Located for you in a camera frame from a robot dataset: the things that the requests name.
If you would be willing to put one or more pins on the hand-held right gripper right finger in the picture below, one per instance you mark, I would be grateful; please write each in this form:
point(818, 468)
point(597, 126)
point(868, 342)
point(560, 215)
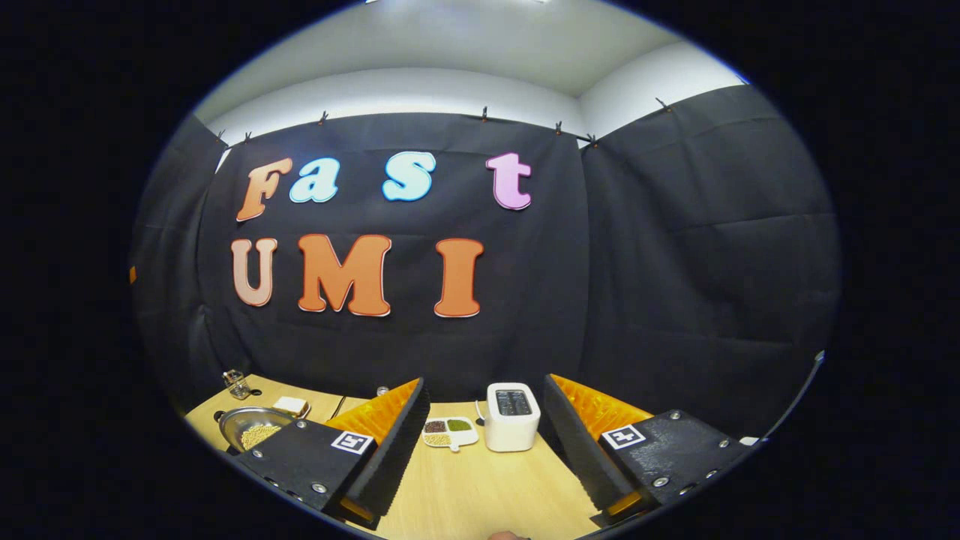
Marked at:
point(574, 457)

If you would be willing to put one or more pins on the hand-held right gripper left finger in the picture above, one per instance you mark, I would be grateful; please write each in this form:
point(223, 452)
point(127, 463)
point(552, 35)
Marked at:
point(394, 457)

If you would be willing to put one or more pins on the stainless steel pot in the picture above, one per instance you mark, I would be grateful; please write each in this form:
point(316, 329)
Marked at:
point(240, 420)

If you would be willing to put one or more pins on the white divided bean tray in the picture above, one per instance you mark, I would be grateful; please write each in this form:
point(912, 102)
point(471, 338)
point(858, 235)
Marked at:
point(450, 433)

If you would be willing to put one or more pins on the white toaster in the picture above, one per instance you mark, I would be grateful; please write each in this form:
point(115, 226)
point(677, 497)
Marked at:
point(512, 420)

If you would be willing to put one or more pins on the sandwich with lettuce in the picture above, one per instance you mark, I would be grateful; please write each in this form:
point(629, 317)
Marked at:
point(291, 406)

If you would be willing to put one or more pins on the pile of soybeans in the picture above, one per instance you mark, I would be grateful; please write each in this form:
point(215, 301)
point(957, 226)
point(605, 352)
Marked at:
point(260, 436)

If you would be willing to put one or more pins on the small glass jar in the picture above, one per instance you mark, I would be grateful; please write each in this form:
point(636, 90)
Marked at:
point(238, 385)

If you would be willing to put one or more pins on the black backdrop cloth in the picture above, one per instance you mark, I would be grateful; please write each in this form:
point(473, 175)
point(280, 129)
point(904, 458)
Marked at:
point(637, 262)

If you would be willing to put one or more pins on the row of black cloth clips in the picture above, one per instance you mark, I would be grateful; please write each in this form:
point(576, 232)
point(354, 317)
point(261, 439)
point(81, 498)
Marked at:
point(484, 114)

